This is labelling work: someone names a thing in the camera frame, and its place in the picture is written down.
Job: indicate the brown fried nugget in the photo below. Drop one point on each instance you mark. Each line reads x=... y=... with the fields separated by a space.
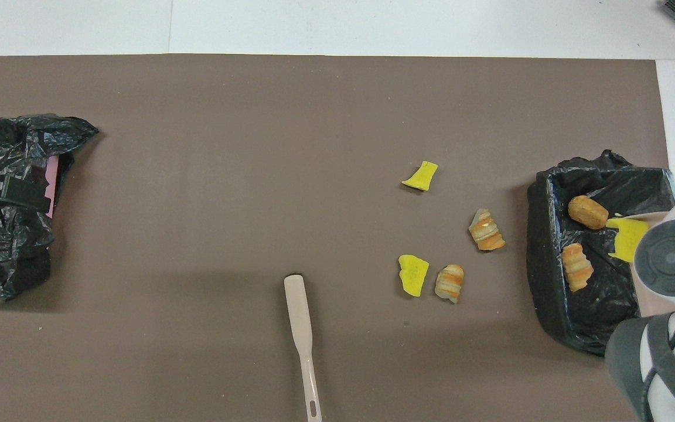
x=586 y=212

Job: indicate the pink bin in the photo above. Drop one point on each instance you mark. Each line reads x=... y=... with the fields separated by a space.
x=51 y=181

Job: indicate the orange striped pastry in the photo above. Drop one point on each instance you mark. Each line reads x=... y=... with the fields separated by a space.
x=576 y=266

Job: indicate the brown table mat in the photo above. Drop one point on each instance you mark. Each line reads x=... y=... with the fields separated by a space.
x=197 y=176

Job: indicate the black trash bag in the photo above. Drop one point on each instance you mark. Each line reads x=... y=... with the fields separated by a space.
x=583 y=316
x=3 y=252

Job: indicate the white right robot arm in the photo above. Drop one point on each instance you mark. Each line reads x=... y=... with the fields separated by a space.
x=671 y=258

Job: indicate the striped croissant with pale end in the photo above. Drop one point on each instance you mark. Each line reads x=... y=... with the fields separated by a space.
x=486 y=232

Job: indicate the small striped croissant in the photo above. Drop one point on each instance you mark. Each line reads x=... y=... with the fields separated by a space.
x=450 y=283

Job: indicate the yellow sponge piece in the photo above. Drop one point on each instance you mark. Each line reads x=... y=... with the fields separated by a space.
x=413 y=275
x=422 y=177
x=627 y=240

